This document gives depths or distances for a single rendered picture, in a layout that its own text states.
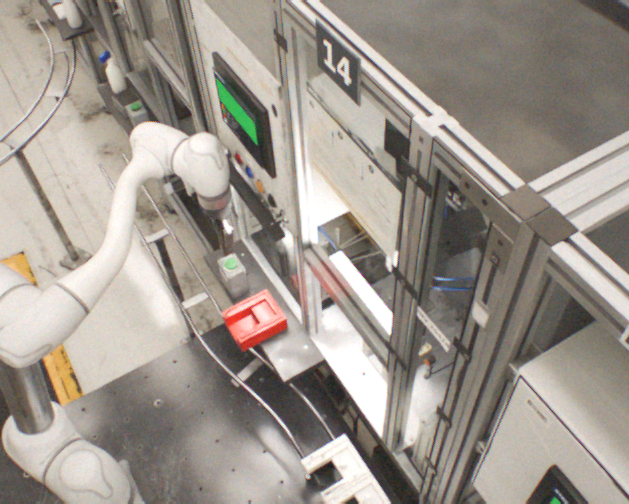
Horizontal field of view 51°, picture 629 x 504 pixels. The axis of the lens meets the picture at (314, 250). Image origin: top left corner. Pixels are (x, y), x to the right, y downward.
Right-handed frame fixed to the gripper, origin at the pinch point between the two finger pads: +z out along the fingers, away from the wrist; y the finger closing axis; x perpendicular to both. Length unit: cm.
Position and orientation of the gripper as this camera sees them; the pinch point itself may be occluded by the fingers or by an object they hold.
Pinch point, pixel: (226, 246)
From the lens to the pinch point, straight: 195.3
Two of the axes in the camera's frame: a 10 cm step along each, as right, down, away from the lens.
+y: -5.2, -6.6, 5.4
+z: 0.4, 6.1, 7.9
